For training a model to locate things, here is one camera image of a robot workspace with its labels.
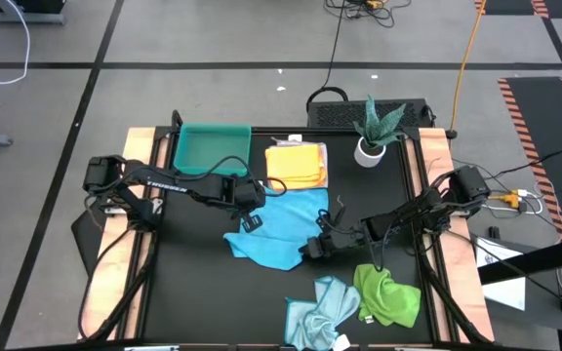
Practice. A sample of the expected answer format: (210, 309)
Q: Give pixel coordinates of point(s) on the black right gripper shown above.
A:
(342, 239)

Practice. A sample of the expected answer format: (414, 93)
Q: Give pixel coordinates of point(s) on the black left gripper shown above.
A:
(251, 195)

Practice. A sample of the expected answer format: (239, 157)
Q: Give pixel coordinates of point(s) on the bright blue microfiber towel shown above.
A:
(286, 229)

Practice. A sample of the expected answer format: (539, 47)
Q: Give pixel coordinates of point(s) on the orange microfiber towel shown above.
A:
(294, 166)

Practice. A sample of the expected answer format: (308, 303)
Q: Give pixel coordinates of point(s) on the grey waffle microfiber towel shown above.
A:
(324, 153)

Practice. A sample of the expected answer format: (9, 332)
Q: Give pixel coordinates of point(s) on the light blue teal-edged towel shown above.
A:
(320, 317)

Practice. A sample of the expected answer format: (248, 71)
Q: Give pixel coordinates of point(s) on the green microfiber towel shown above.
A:
(388, 297)

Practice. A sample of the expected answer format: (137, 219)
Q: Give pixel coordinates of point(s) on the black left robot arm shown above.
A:
(164, 185)

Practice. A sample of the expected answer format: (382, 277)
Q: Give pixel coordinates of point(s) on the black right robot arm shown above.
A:
(437, 202)

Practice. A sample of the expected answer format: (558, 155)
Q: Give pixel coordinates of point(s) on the teal plastic tray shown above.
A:
(212, 148)

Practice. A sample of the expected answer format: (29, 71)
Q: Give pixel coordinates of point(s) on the green plant in white pot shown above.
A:
(370, 153)

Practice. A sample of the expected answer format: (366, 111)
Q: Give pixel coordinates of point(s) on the white paper hang tag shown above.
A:
(342, 342)
(294, 137)

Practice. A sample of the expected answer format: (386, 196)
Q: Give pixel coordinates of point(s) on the small white towel label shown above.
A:
(369, 319)

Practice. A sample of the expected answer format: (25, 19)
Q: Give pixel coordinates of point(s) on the black perforated computer case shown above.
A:
(334, 114)

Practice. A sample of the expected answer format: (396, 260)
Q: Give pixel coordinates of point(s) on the black table clamp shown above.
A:
(177, 117)

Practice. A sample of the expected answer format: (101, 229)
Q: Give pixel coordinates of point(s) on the wooden side board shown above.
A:
(434, 144)
(139, 141)

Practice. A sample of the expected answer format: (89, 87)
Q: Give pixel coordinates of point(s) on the black flat panel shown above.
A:
(86, 239)

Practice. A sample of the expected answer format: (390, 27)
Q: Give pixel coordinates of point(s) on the small black block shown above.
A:
(494, 232)

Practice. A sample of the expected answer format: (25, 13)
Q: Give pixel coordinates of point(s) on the yellow plug connector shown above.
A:
(510, 198)

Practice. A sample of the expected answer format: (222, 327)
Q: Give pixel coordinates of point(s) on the white paper sheet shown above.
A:
(505, 292)

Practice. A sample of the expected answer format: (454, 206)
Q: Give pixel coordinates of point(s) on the large hazard-striped floor mat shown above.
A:
(539, 122)

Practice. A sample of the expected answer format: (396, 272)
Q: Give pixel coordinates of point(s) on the grey desk foot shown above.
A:
(17, 18)

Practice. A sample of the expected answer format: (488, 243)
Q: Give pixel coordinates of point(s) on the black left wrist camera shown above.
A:
(228, 189)

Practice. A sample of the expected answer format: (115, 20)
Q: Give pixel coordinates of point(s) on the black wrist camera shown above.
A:
(377, 228)
(228, 189)

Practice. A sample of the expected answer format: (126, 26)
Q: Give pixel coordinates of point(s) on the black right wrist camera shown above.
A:
(377, 228)

